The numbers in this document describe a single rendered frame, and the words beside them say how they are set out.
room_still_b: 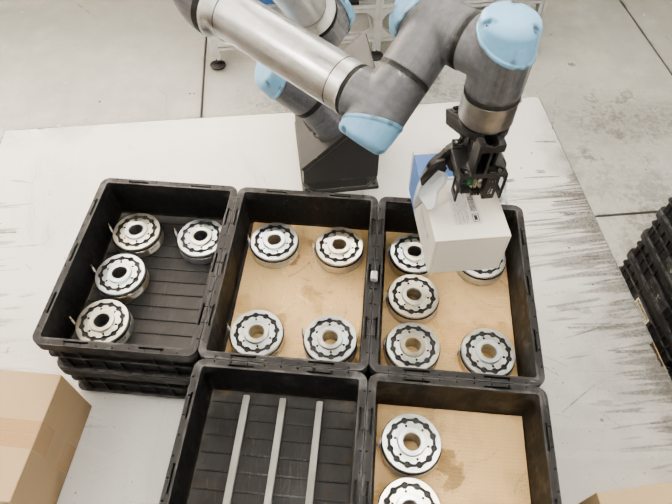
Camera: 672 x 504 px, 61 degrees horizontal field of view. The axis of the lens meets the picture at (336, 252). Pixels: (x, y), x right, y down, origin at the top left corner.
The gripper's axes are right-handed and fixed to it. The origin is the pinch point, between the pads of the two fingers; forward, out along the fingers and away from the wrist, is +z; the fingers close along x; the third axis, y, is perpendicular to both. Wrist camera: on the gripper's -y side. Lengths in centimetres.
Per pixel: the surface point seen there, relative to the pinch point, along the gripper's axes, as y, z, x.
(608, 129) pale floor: -128, 112, 121
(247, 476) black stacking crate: 34, 28, -39
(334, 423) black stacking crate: 26.6, 27.8, -23.2
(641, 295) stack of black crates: -27, 90, 85
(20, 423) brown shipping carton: 22, 25, -78
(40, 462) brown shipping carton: 28, 29, -75
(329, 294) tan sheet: -0.3, 27.8, -21.7
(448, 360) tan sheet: 16.5, 27.7, -0.3
